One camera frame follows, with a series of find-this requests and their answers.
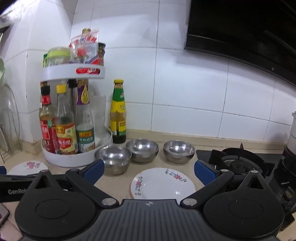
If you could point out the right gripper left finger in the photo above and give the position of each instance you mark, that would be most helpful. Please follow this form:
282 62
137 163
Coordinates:
84 180

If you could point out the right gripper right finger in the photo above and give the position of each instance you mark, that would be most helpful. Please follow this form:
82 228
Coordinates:
213 181

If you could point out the floral white plate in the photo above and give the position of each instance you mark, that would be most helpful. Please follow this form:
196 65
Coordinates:
28 168
161 183

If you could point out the steel bowl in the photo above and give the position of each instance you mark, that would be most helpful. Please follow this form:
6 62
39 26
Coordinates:
142 150
178 152
116 159

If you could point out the black gas stove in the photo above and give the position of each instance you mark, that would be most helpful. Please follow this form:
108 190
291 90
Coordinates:
277 169

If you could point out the yellow cap vinegar bottle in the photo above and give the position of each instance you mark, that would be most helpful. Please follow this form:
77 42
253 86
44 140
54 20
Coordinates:
65 123

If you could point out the purple label soy bottle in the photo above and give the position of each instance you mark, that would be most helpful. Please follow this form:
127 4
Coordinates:
83 118

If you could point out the glass pot lid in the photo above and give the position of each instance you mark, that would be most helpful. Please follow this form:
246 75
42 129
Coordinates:
9 110

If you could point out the red label soy sauce bottle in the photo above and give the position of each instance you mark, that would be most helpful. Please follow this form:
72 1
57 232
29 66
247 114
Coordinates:
47 120

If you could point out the green yellow oyster sauce bottle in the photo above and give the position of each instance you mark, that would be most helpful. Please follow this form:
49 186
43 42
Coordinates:
118 113

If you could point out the white pot on stove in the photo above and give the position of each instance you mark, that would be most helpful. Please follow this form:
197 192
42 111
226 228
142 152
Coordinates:
291 144

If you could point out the white two-tier spice rack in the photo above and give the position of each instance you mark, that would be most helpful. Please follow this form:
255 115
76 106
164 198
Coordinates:
74 71

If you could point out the green lid plastic jar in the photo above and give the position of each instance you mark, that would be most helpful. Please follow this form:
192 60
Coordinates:
57 56

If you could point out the red white seasoning packet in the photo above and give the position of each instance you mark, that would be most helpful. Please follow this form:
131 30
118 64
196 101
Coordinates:
84 48

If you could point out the dark lid spice jar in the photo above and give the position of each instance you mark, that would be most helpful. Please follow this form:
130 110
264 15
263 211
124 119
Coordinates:
101 53

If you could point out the black range hood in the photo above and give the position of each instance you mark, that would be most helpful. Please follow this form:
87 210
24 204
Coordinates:
260 34

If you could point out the wire dish rack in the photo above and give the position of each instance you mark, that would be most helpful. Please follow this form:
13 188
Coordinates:
10 141

